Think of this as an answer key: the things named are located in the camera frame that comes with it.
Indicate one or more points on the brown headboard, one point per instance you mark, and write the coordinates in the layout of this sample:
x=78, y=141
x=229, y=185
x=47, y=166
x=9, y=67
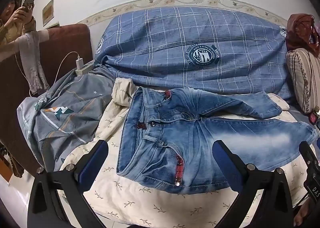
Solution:
x=70, y=43

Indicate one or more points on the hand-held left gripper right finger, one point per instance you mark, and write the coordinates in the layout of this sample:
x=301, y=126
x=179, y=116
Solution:
x=225, y=165

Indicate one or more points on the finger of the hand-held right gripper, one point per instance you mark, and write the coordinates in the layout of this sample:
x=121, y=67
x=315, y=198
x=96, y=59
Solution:
x=308, y=158

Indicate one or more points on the striped beige pillow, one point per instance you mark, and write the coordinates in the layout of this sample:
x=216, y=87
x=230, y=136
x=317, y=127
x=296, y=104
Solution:
x=305, y=75

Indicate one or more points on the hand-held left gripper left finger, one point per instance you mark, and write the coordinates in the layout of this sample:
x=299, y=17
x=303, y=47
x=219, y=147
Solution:
x=93, y=165

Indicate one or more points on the person's right hand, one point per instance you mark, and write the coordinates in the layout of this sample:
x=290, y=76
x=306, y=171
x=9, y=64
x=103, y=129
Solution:
x=303, y=214

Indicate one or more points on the cream leaf-print bedsheet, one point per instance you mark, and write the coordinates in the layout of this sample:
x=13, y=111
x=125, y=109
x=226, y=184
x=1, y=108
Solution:
x=120, y=193

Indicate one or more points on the pink small item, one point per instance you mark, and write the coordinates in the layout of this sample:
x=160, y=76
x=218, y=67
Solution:
x=313, y=117

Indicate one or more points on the blue sheet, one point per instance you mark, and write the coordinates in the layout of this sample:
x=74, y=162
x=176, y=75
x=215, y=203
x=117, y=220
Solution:
x=297, y=112

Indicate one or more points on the grey hanging cloth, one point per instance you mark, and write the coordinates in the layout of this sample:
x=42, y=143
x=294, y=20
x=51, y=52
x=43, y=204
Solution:
x=32, y=68

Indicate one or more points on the small wall picture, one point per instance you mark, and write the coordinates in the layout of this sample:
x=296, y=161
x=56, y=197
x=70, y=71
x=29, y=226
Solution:
x=48, y=12

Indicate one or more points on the blue plaid quilt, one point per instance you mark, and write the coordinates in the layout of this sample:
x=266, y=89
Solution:
x=162, y=43

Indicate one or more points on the white power strip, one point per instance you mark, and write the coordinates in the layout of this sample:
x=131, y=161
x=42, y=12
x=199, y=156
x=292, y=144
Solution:
x=86, y=68

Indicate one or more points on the white charger plug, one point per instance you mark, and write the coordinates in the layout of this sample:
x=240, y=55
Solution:
x=79, y=62

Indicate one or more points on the blue denim pants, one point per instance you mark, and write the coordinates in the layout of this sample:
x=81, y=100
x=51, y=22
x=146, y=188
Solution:
x=187, y=143

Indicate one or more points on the grey printed duvet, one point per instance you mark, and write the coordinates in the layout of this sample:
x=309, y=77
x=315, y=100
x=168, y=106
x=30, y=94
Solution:
x=70, y=118

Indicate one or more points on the brown patterned cloth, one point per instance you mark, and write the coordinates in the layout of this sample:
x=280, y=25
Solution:
x=300, y=30

